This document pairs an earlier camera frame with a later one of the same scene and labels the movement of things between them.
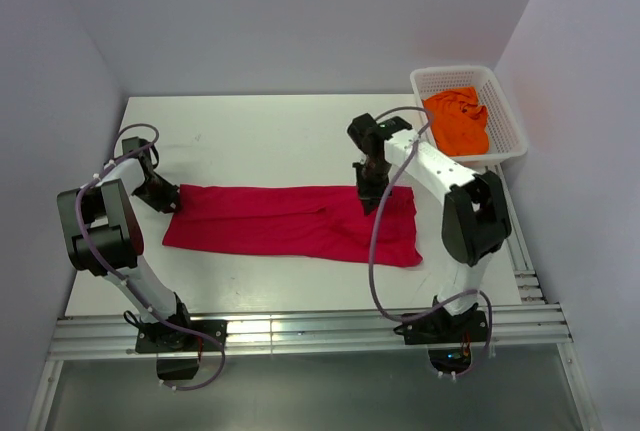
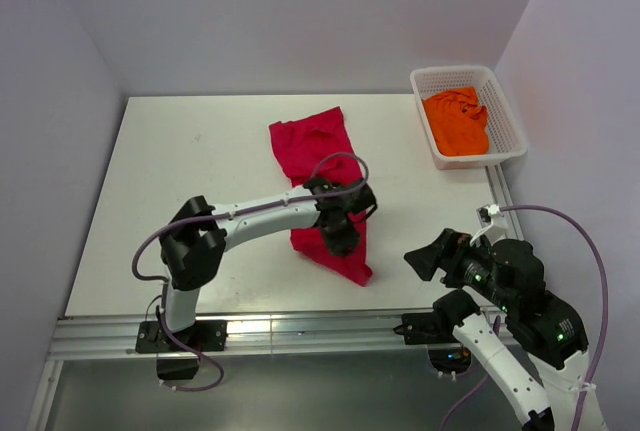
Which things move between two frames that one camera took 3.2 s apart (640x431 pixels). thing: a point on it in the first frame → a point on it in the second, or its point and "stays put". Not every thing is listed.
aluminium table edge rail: x=89 y=337 stays put
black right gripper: x=370 y=196 → x=455 y=245
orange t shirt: x=458 y=121 stays put
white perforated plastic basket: x=469 y=120 stays put
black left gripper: x=163 y=204 → x=348 y=239
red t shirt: x=310 y=223 → x=318 y=146
